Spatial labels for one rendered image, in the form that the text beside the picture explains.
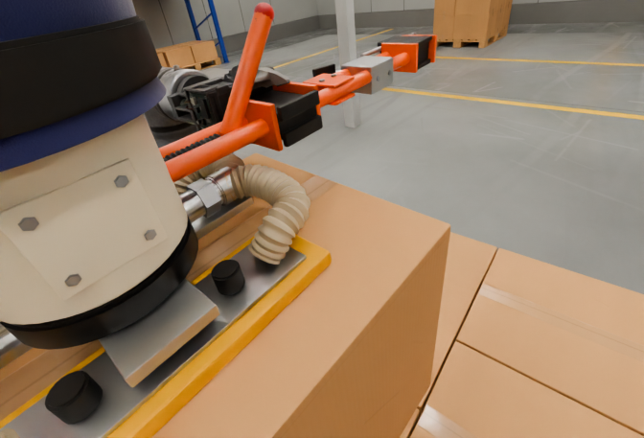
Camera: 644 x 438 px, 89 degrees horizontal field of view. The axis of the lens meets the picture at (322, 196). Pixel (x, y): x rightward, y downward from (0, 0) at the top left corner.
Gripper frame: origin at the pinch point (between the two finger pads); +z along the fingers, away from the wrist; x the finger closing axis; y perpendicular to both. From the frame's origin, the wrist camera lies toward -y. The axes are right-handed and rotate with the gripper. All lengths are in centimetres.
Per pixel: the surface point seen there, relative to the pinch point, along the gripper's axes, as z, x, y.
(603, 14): 5, -106, -888
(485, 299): 24, -66, -39
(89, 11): 8.2, 13.9, 22.6
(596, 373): 49, -65, -32
